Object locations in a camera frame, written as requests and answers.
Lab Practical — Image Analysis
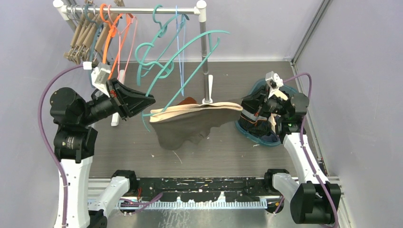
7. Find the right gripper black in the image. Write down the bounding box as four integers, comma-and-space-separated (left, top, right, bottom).
235, 84, 289, 117

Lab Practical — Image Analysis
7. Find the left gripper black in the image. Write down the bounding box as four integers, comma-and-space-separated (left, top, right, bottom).
79, 77, 155, 125

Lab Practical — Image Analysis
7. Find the navy underwear cream waistband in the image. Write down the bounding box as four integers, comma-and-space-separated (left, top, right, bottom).
261, 114, 280, 143

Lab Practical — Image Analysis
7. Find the teal hanger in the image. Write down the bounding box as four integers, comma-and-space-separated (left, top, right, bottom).
134, 5, 189, 89
83, 12, 103, 88
134, 29, 230, 133

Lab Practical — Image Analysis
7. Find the dark grey underwear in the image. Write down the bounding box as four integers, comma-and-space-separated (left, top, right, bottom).
149, 98, 243, 151

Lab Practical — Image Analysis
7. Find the orange hanger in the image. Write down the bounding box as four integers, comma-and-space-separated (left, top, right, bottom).
99, 3, 137, 80

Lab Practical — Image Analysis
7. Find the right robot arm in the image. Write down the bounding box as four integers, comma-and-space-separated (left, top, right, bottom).
241, 91, 341, 228

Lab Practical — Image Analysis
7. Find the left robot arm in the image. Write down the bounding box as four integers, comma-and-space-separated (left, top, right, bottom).
50, 79, 155, 228

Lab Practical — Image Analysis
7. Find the teal laundry basket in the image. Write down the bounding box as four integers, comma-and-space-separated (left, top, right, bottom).
234, 79, 298, 147

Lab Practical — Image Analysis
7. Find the white garment rack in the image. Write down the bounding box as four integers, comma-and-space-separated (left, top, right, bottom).
53, 0, 215, 116

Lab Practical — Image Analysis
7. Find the brown towel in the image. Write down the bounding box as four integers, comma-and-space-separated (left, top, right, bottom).
177, 97, 197, 105

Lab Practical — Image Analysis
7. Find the beige wooden hangers bunch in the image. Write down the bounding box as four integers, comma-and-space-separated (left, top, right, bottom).
59, 0, 109, 65

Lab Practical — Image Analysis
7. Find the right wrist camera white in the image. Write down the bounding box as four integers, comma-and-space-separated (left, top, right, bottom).
265, 71, 284, 98

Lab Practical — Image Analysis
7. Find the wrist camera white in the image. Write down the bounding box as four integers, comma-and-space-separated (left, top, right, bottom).
265, 71, 284, 98
90, 62, 111, 97

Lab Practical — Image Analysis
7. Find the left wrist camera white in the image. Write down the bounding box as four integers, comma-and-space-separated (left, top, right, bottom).
90, 62, 111, 97

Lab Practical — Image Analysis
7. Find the light blue wire hanger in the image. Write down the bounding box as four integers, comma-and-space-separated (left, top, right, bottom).
175, 6, 186, 87

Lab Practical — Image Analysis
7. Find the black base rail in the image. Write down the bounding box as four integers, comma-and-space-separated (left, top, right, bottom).
123, 177, 280, 202

